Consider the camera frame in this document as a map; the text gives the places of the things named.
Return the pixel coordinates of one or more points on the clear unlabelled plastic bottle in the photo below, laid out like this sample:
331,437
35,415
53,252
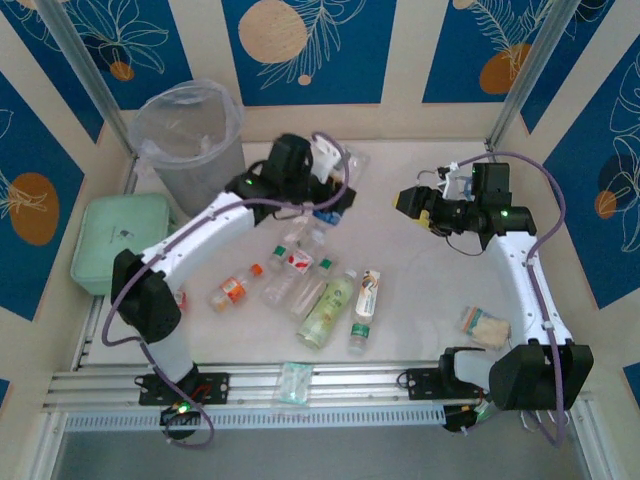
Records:
295,232

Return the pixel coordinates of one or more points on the red white label clear bottle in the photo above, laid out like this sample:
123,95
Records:
297,262

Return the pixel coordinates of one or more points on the long green cap clear bottle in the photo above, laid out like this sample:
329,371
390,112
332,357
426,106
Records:
312,290

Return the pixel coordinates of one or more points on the pale green label bottle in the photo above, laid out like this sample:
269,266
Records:
327,305

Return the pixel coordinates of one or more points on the white orange label bottle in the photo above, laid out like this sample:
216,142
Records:
367,295

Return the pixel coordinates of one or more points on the orange cap orange label bottle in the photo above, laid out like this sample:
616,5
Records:
234,291

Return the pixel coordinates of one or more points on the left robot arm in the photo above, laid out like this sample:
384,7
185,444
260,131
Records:
200,235

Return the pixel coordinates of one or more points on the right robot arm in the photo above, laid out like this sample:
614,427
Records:
525,285

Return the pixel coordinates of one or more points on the grey mesh waste bin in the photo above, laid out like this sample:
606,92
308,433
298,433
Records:
200,185

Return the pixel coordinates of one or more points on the clear plastic bin liner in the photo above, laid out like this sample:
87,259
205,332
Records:
170,120

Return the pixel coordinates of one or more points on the blue tube stethoscope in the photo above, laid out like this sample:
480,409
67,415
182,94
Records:
469,192

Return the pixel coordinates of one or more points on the small green cap bottle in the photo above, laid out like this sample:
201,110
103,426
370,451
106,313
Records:
277,257

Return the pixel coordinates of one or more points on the white gauze pack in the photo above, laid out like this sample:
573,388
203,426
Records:
482,327

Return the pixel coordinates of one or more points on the small red print packet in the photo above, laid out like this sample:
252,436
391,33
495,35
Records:
181,300

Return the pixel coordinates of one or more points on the clear packet with green item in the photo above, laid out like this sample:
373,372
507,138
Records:
292,382

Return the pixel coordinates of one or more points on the pale green square case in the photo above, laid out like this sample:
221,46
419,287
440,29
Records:
115,235

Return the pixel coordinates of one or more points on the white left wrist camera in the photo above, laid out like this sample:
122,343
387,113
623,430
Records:
327,157

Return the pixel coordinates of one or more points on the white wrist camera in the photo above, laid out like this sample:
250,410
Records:
327,157
452,180

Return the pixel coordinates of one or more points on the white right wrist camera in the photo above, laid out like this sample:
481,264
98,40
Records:
452,180

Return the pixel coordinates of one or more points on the aluminium frame post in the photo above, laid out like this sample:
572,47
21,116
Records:
535,65
85,65

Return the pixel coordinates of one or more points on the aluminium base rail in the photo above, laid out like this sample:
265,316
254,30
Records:
350,380

